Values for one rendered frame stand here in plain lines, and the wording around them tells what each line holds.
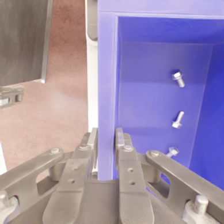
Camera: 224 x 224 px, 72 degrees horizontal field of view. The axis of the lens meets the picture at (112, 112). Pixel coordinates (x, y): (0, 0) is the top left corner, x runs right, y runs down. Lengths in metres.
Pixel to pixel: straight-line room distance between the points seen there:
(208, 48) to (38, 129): 1.39
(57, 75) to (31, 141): 0.64
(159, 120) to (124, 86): 0.07
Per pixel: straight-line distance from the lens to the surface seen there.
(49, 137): 1.48
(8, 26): 0.96
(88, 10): 0.39
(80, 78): 1.26
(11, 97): 0.33
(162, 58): 0.21
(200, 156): 0.25
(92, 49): 0.40
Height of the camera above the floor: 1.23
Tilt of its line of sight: 73 degrees down
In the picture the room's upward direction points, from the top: 180 degrees counter-clockwise
